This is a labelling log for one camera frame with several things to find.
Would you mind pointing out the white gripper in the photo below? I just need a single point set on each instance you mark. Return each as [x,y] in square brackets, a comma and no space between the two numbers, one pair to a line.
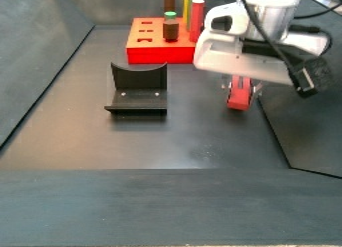
[250,40]

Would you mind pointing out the red double-square object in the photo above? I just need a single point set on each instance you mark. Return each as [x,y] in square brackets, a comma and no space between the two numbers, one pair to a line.
[240,93]

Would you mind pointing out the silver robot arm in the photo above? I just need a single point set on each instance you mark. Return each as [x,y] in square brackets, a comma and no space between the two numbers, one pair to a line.
[250,40]

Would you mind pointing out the red peg board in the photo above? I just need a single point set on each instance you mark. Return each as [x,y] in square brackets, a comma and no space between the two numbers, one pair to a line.
[148,48]

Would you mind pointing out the brown pentagon peg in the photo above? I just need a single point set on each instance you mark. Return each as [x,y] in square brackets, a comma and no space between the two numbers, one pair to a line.
[170,30]

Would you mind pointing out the black curved holder stand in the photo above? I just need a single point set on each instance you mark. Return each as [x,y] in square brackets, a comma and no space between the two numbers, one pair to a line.
[141,90]

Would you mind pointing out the red hexagon peg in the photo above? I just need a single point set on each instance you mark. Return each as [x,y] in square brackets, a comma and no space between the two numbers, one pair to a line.
[198,20]

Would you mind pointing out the green round cylinder peg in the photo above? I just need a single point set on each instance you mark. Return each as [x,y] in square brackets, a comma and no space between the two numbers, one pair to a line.
[170,15]

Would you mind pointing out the yellow orange block peg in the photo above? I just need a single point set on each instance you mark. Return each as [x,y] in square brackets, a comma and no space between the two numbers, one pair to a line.
[186,3]

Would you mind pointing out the tall dark brown cylinder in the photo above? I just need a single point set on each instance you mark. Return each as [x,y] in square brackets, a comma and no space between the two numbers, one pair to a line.
[169,5]

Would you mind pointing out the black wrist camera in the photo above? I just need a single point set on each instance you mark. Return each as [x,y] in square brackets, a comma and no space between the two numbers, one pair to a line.
[312,77]

